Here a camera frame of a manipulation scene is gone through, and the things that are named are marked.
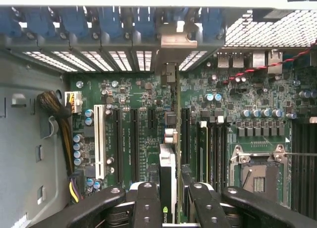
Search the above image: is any CPU socket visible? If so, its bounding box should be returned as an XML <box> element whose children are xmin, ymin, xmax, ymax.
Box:
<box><xmin>230</xmin><ymin>143</ymin><xmax>289</xmax><ymax>206</ymax></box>

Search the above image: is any white expansion slot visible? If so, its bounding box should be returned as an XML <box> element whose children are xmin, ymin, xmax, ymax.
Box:
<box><xmin>94</xmin><ymin>104</ymin><xmax>104</xmax><ymax>179</ymax></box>

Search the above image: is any thin metal locking lever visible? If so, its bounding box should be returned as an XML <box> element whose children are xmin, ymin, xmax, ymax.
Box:
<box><xmin>283</xmin><ymin>152</ymin><xmax>317</xmax><ymax>157</ymax></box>

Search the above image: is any green motherboard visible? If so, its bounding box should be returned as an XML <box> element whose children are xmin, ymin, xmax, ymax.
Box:
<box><xmin>68</xmin><ymin>49</ymin><xmax>317</xmax><ymax>214</ymax></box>

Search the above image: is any grey power supply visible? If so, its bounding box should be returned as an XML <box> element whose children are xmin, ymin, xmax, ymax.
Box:
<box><xmin>0</xmin><ymin>49</ymin><xmax>71</xmax><ymax>228</ymax></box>

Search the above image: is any open black PC case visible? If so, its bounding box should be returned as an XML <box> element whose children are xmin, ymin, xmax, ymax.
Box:
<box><xmin>0</xmin><ymin>0</ymin><xmax>317</xmax><ymax>228</ymax></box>

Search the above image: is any yellow black power cable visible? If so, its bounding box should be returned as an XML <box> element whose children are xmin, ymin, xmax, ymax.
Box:
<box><xmin>37</xmin><ymin>91</ymin><xmax>83</xmax><ymax>204</ymax></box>

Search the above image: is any red black twisted wire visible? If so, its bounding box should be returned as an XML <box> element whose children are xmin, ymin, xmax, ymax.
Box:
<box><xmin>222</xmin><ymin>42</ymin><xmax>317</xmax><ymax>85</ymax></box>

